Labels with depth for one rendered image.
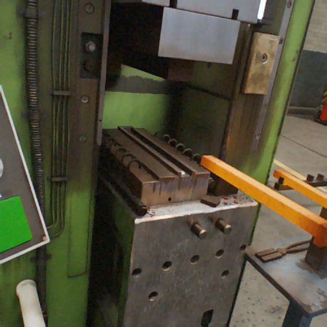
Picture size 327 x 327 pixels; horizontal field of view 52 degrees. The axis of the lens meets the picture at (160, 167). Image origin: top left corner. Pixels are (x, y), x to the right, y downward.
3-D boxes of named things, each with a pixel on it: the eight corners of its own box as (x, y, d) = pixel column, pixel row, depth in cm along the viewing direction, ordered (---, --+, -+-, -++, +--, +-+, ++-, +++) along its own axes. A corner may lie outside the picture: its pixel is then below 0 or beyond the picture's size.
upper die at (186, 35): (231, 64, 80) (241, 21, 77) (157, 56, 71) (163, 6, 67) (153, 48, 114) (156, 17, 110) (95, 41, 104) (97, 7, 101)
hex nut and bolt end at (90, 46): (96, 72, 80) (98, 41, 78) (84, 71, 79) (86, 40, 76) (93, 71, 82) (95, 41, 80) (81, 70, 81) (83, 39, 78)
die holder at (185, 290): (227, 323, 111) (259, 202, 95) (119, 362, 93) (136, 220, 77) (152, 232, 156) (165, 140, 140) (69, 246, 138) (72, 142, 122)
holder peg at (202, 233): (207, 239, 84) (209, 230, 83) (198, 241, 83) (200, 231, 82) (198, 230, 88) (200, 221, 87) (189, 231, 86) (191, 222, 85)
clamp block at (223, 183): (239, 193, 99) (244, 173, 96) (215, 196, 95) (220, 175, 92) (215, 177, 108) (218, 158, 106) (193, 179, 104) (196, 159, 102)
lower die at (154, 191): (205, 198, 93) (211, 169, 90) (139, 206, 83) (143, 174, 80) (141, 147, 127) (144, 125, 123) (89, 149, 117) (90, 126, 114)
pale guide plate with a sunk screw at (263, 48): (266, 95, 105) (281, 36, 99) (244, 93, 101) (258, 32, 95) (261, 93, 107) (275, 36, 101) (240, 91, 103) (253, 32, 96)
